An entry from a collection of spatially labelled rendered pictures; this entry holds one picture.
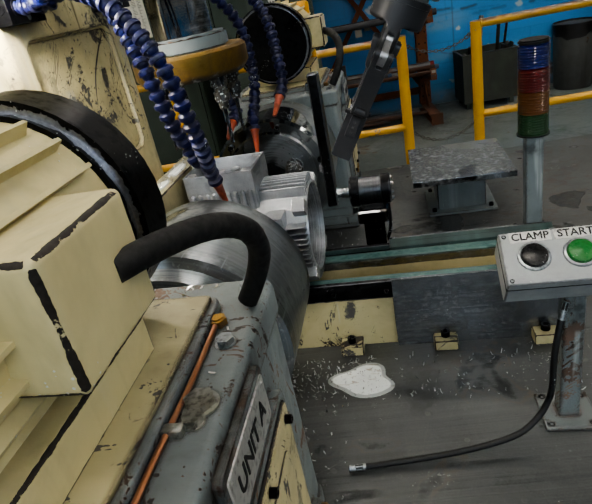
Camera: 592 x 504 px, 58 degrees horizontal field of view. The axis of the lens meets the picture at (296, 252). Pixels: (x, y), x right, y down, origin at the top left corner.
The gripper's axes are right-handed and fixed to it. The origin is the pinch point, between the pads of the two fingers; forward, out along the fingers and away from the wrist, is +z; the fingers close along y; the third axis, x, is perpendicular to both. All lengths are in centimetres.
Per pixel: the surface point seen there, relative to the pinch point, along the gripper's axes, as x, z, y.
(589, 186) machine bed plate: 65, 6, -59
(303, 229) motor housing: -1.2, 16.6, 1.7
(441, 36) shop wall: 77, 13, -510
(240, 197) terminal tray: -12.7, 16.6, -1.3
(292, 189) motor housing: -5.1, 12.4, -2.3
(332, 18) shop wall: -31, 34, -500
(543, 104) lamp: 35.3, -10.5, -33.7
